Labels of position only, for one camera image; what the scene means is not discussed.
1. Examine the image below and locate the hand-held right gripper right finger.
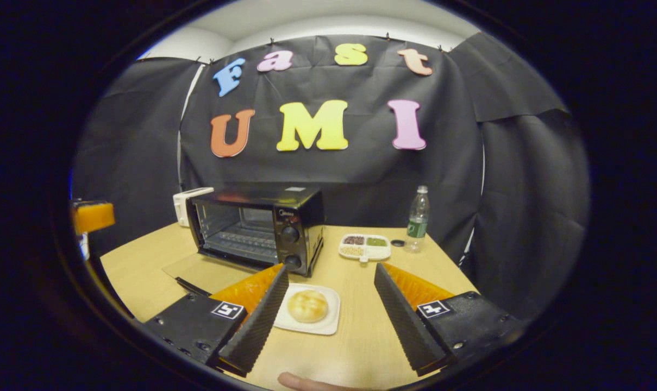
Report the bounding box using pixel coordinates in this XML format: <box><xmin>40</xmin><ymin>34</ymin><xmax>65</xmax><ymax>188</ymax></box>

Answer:
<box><xmin>374</xmin><ymin>263</ymin><xmax>524</xmax><ymax>376</ymax></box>

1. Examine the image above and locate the black backdrop cloth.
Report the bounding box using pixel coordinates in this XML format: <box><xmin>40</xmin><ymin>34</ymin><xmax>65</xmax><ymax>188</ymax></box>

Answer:
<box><xmin>70</xmin><ymin>34</ymin><xmax>590</xmax><ymax>321</ymax></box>

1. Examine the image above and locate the white square plate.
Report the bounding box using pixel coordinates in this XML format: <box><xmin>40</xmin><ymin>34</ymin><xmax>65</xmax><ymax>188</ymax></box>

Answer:
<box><xmin>274</xmin><ymin>283</ymin><xmax>341</xmax><ymax>336</ymax></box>

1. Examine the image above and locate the white toaster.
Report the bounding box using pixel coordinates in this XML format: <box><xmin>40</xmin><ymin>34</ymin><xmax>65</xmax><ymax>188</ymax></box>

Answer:
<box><xmin>173</xmin><ymin>187</ymin><xmax>215</xmax><ymax>228</ymax></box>

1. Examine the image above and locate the black electric oven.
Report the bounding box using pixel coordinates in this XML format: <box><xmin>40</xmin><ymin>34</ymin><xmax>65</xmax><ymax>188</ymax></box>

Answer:
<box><xmin>162</xmin><ymin>185</ymin><xmax>326</xmax><ymax>298</ymax></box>

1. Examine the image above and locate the white divided dish with grains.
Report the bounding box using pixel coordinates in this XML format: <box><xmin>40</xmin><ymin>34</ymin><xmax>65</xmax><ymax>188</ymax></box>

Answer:
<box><xmin>338</xmin><ymin>234</ymin><xmax>391</xmax><ymax>263</ymax></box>

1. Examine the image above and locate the clear plastic water bottle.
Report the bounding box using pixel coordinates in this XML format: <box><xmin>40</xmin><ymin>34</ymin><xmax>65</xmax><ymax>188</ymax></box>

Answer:
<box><xmin>404</xmin><ymin>186</ymin><xmax>430</xmax><ymax>254</ymax></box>

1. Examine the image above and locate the round bread bun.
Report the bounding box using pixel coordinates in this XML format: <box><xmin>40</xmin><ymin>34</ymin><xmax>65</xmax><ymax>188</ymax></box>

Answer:
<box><xmin>287</xmin><ymin>289</ymin><xmax>329</xmax><ymax>324</ymax></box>

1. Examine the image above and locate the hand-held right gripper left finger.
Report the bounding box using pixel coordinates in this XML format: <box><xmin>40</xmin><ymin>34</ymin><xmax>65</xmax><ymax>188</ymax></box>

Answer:
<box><xmin>143</xmin><ymin>264</ymin><xmax>290</xmax><ymax>377</ymax></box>

